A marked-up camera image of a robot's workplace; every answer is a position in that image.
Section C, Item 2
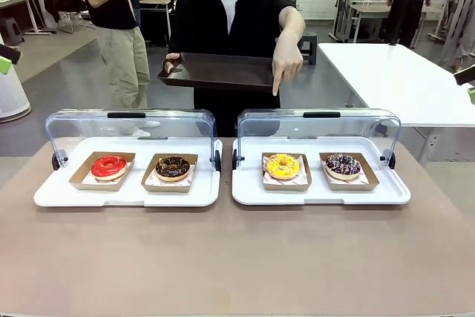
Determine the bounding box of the brown cardboard donut box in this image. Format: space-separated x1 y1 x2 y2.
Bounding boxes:
318 151 380 192
68 151 137 192
261 151 312 192
140 152 199 194

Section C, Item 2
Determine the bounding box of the white printed paper liner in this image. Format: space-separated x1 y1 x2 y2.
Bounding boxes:
145 167 194 188
324 166 373 186
263 157 309 186
81 163 134 186

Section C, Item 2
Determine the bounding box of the yellow glazed sprinkled donut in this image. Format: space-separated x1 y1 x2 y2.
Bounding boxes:
265 153 301 180

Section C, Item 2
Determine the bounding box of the dark brown serving tray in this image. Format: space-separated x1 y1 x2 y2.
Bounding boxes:
156 52 285 94

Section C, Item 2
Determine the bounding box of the person's left forearm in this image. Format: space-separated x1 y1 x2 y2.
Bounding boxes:
276 5 307 38

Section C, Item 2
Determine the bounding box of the red glazed donut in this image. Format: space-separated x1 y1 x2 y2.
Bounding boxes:
91 154 129 183

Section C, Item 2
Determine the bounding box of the chocolate donut with pink sprinkles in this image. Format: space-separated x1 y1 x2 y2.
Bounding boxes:
324 152 361 181

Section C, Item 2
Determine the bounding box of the chocolate donut with orange sprinkles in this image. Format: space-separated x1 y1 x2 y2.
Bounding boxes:
154 156 191 183

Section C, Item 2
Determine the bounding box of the person in black shirt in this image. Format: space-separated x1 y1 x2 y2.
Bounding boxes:
168 0 302 138

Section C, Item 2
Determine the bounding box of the person's right hand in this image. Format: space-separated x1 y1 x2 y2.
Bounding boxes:
164 52 183 75

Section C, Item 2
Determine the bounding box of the person's left hand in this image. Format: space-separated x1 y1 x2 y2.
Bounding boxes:
272 32 305 97

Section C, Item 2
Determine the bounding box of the grey plastic stool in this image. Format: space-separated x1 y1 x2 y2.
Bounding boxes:
298 31 318 66
0 17 25 46

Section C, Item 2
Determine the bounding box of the white air purifier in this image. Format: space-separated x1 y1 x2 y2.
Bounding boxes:
0 66 33 124

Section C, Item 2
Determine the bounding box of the bystander in grey clothes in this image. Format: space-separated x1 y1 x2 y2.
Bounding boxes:
440 0 475 70

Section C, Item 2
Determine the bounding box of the white table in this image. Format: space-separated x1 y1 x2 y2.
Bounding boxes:
318 42 475 164

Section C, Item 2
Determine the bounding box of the chair with black jacket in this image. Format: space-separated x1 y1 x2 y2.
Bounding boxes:
43 0 89 35

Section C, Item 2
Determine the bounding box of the bystander in khaki trousers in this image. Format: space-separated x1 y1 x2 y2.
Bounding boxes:
72 0 151 110

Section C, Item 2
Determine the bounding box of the brown topped work table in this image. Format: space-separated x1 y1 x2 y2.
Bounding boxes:
333 0 394 44

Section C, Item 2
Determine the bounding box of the white display tray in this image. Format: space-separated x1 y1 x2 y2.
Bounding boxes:
33 137 224 209
232 137 412 206

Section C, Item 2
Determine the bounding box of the clear lid with black handle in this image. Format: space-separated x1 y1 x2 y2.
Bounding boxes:
232 108 401 171
45 108 223 173

